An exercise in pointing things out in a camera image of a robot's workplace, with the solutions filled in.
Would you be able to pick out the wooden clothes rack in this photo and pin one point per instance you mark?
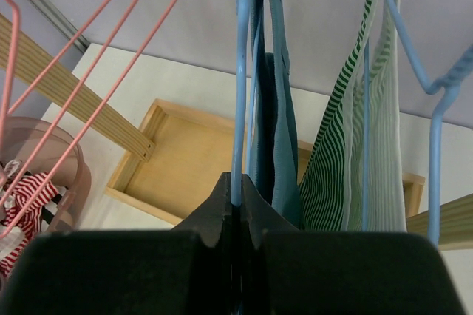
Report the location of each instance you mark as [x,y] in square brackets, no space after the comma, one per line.
[167,135]

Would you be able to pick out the black white striped tank top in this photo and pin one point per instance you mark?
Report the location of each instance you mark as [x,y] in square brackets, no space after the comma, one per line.
[48,212]

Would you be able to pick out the teal blue tank top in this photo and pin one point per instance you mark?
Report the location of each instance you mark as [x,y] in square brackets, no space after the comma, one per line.
[273,164]

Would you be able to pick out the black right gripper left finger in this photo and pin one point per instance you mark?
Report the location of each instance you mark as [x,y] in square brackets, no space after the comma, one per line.
[183,270]

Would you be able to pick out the green white striped tank top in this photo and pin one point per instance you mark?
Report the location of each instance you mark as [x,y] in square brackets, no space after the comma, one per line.
[353,180]

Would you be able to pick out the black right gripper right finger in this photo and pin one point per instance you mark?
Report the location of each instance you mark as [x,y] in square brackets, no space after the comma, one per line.
[288,271]

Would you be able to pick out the translucent pink plastic basin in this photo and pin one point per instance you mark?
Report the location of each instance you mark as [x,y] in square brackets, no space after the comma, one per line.
[21,136]

